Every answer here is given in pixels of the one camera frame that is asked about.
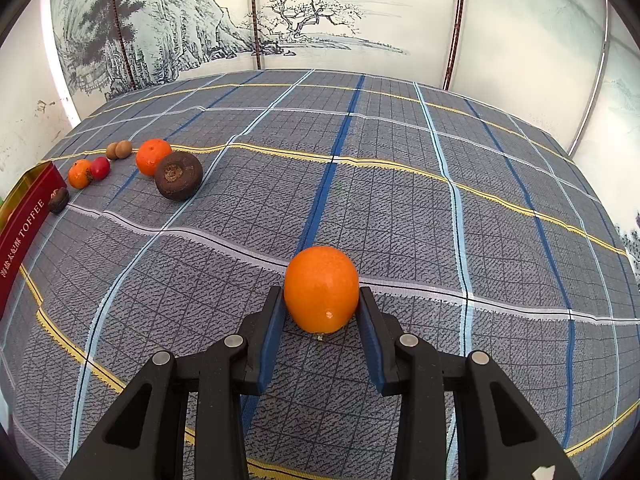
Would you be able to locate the grey plaid blanket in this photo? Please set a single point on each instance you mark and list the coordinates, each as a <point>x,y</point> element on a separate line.
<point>400,210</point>

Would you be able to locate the orange tangerine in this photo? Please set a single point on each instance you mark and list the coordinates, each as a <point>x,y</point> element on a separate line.
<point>152,157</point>

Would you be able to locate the brown longan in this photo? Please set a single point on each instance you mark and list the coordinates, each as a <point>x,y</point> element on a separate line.
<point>112,151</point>
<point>125,149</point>

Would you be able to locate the small orange kumquat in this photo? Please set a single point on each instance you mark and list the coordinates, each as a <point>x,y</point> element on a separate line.
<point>79,175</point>

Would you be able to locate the large dark brown fruit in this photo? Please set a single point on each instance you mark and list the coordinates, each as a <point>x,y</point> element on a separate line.
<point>180,177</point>

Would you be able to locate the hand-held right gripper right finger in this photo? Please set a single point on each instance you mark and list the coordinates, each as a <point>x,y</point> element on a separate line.
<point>370,340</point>

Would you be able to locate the red and gold tin box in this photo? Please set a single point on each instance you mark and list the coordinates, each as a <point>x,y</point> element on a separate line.
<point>22,240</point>

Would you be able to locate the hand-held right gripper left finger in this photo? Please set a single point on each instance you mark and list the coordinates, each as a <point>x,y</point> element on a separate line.
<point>272,340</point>

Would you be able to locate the red fruit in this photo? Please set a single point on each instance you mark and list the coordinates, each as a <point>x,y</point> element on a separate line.
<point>101,168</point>

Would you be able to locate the large oval orange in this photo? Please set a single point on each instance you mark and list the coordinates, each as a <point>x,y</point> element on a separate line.
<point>320,287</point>

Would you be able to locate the small dark brown fruit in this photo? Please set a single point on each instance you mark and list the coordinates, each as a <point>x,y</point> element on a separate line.
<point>58,201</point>

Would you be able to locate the landscape painted folding screen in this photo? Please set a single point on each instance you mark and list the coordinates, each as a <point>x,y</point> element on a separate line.
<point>175,10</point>

